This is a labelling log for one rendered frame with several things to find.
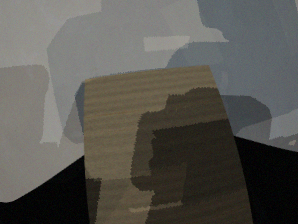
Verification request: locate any tan wooden block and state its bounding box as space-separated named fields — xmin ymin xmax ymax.
xmin=84 ymin=65 xmax=253 ymax=224

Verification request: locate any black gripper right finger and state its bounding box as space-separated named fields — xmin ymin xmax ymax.
xmin=234 ymin=136 xmax=298 ymax=224

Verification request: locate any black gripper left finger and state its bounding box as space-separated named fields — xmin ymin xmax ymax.
xmin=0 ymin=155 xmax=89 ymax=224

